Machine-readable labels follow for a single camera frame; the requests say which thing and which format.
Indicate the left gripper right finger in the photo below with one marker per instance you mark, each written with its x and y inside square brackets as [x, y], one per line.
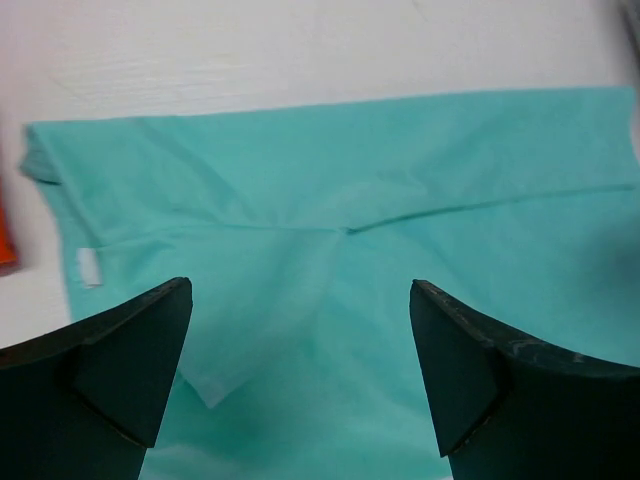
[508, 405]

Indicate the teal t shirt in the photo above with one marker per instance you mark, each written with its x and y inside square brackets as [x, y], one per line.
[301, 231]

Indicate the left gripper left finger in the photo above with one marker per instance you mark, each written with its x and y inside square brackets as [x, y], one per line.
[87, 401]

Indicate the folded orange t shirt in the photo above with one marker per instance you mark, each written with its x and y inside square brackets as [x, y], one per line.
[9, 253]

